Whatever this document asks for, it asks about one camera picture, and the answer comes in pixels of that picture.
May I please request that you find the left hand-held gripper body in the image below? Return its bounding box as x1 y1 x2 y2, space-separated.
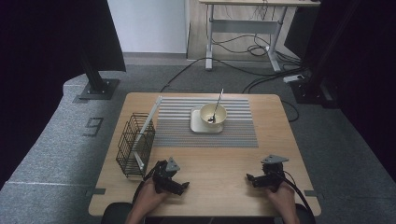
143 157 181 194

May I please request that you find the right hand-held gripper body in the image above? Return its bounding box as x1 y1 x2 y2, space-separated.
261 154 290 192

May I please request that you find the cream square plate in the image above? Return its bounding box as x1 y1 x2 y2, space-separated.
190 106 225 134

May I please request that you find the person's right hand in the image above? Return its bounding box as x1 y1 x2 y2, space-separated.
265 181 297 213

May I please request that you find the person's left hand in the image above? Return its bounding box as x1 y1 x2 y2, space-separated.
132 178 172 218

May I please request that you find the short white stick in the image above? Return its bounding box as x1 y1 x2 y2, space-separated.
133 151 146 172

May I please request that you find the grey striped placemat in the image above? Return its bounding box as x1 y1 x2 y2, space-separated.
152 96 260 148

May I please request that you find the long white stick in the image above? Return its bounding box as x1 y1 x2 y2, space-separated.
132 95 163 152

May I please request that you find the person's left leg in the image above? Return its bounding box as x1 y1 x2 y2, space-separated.
100 202 135 224

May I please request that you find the cream bowl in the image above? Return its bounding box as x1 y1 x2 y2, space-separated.
199 103 228 129

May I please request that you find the metal spoon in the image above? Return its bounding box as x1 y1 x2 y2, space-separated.
207 88 225 124

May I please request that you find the white power strip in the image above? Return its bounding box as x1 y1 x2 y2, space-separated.
282 74 305 84

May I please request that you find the black curtain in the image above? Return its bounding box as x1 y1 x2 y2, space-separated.
303 0 396 175
0 0 127 190

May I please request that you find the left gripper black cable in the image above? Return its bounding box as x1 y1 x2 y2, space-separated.
132 176 148 204

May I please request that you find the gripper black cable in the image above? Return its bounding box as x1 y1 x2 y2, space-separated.
132 176 148 204
278 170 313 217

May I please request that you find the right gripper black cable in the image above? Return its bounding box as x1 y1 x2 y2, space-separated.
278 170 313 217

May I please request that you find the black wire basket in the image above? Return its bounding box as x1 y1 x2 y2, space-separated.
115 112 156 179

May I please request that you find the black looped floor cable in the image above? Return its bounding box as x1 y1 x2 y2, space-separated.
280 99 300 123

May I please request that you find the black stand with base plate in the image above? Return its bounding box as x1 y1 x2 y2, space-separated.
78 46 121 101
290 31 340 109

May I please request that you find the long black floor cable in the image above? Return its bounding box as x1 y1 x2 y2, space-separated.
159 56 300 93

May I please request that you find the tangle of black cables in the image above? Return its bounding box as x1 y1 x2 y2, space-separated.
211 1 302 64

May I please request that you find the white frame desk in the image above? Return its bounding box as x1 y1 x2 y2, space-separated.
198 0 321 73

